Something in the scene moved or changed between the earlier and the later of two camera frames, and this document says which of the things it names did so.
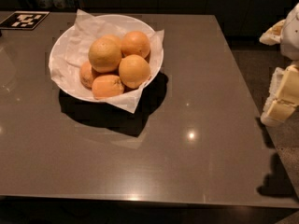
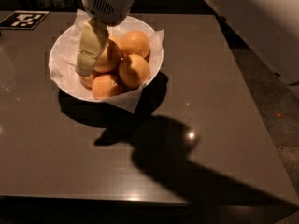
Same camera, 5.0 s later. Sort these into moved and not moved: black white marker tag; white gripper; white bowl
Moved: white gripper
Not moved: white bowl; black white marker tag
